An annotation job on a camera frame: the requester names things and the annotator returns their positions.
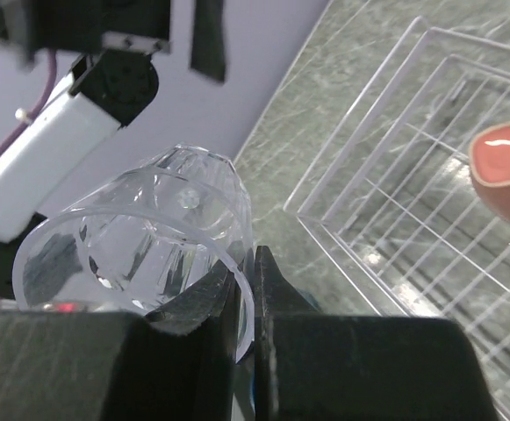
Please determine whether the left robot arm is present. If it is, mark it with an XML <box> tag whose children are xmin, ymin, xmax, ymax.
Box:
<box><xmin>0</xmin><ymin>0</ymin><xmax>171</xmax><ymax>299</ymax></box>

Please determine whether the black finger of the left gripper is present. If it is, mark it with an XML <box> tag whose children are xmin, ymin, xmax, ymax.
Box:
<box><xmin>190</xmin><ymin>0</ymin><xmax>226</xmax><ymax>83</ymax></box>

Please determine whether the small clear glass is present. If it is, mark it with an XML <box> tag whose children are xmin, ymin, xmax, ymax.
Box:
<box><xmin>12</xmin><ymin>145</ymin><xmax>255</xmax><ymax>357</ymax></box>

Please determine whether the white wire dish rack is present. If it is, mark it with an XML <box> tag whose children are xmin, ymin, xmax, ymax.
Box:
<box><xmin>284</xmin><ymin>18</ymin><xmax>510</xmax><ymax>420</ymax></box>

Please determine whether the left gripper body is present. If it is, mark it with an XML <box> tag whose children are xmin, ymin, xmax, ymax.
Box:
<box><xmin>0</xmin><ymin>0</ymin><xmax>171</xmax><ymax>66</ymax></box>

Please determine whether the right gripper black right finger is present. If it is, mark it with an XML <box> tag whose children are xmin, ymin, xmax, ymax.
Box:
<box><xmin>254</xmin><ymin>246</ymin><xmax>498</xmax><ymax>420</ymax></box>

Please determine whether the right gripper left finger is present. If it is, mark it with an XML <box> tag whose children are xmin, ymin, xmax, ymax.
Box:
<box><xmin>0</xmin><ymin>265</ymin><xmax>238</xmax><ymax>420</ymax></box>

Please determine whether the salmon pink mug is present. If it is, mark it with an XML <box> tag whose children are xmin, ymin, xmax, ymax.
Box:
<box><xmin>468</xmin><ymin>121</ymin><xmax>510</xmax><ymax>223</ymax></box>

